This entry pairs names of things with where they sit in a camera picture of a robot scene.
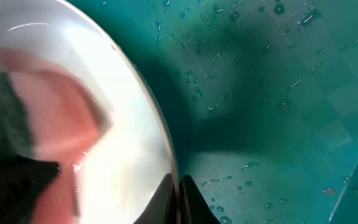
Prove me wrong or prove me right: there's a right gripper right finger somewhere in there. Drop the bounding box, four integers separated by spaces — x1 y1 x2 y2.
180 174 220 224

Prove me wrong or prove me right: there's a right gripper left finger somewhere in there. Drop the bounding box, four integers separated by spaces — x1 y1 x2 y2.
134 173 177 224

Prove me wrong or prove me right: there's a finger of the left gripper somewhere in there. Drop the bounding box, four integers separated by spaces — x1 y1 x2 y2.
0 156 60 224

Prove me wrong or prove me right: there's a light blue round plate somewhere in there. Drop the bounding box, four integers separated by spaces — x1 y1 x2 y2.
0 1 178 223

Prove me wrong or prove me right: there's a green and pink sponge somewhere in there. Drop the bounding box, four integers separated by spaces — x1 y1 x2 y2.
0 48 101 223

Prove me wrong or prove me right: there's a teal plastic serving tray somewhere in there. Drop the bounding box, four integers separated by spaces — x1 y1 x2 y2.
75 0 358 223

